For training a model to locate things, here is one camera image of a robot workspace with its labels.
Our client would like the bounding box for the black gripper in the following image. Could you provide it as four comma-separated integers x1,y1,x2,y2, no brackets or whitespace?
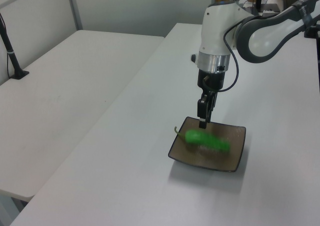
196,69,225,130

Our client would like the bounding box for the green chili pepper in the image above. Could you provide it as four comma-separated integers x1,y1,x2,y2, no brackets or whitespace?
173,126,232,154

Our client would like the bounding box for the square brown ceramic plate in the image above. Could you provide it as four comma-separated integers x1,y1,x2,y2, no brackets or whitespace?
167,115,247,173

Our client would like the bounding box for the black clamp block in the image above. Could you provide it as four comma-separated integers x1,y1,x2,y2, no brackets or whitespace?
303,22,320,40

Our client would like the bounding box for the white side table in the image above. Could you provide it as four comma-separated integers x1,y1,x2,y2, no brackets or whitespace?
0,29,166,203

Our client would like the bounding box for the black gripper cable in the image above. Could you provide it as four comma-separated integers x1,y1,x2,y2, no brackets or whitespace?
201,22,241,94

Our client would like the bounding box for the black velcro strap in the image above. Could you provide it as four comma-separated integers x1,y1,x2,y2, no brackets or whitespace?
291,0,314,25

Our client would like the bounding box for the grey partition post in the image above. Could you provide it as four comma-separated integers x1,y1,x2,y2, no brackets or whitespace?
65,0,84,32

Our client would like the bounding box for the black camera stand pole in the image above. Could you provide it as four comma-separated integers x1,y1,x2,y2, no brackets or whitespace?
0,11,30,81

